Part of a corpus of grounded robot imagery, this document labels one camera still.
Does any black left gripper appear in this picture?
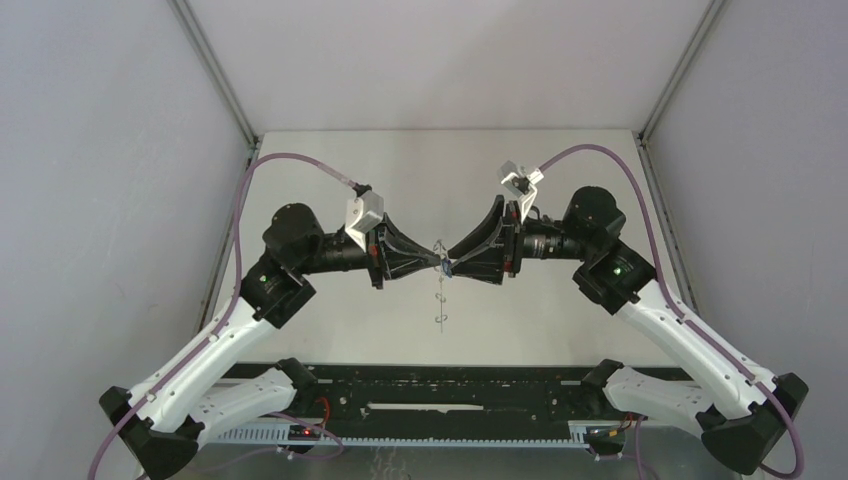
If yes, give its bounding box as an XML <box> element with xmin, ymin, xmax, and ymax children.
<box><xmin>297</xmin><ymin>212</ymin><xmax>441</xmax><ymax>289</ymax></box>

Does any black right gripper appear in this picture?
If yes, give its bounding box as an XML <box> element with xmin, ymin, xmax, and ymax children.
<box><xmin>447</xmin><ymin>196</ymin><xmax>591</xmax><ymax>287</ymax></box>

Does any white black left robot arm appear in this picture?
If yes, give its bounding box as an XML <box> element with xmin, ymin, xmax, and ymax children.
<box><xmin>99</xmin><ymin>200</ymin><xmax>440</xmax><ymax>479</ymax></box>

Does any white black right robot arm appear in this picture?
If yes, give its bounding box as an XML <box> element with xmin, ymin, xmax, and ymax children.
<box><xmin>448</xmin><ymin>186</ymin><xmax>809</xmax><ymax>475</ymax></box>

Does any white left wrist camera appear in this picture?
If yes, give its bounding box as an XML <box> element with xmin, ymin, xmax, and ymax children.
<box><xmin>344</xmin><ymin>190</ymin><xmax>385</xmax><ymax>252</ymax></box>

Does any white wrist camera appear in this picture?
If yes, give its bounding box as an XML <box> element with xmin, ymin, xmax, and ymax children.
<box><xmin>344</xmin><ymin>190</ymin><xmax>385</xmax><ymax>252</ymax></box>
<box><xmin>499</xmin><ymin>161</ymin><xmax>544</xmax><ymax>221</ymax></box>

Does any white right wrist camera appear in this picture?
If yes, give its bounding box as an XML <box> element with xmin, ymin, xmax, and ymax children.
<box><xmin>499</xmin><ymin>161</ymin><xmax>544</xmax><ymax>221</ymax></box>

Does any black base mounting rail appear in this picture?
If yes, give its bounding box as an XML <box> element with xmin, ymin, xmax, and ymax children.
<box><xmin>285</xmin><ymin>364</ymin><xmax>635</xmax><ymax>445</ymax></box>

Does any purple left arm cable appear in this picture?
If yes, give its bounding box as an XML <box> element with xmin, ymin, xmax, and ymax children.
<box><xmin>86</xmin><ymin>152</ymin><xmax>372</xmax><ymax>480</ymax></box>

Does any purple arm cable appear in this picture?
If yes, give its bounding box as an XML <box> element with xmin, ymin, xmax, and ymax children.
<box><xmin>537</xmin><ymin>143</ymin><xmax>806</xmax><ymax>480</ymax></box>
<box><xmin>86</xmin><ymin>152</ymin><xmax>372</xmax><ymax>480</ymax></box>

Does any aluminium frame rail right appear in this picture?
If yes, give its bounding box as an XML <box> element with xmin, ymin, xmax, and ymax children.
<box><xmin>634</xmin><ymin>1</ymin><xmax>733</xmax><ymax>312</ymax></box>

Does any aluminium frame rail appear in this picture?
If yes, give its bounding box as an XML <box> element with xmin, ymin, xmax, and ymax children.
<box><xmin>168</xmin><ymin>1</ymin><xmax>259</xmax><ymax>326</ymax></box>
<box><xmin>634</xmin><ymin>1</ymin><xmax>733</xmax><ymax>312</ymax></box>

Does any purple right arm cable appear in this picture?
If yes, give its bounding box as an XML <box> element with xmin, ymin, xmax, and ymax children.
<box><xmin>537</xmin><ymin>143</ymin><xmax>806</xmax><ymax>480</ymax></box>

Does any aluminium frame rail left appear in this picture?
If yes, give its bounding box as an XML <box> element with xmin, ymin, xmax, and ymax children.
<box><xmin>168</xmin><ymin>1</ymin><xmax>259</xmax><ymax>326</ymax></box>

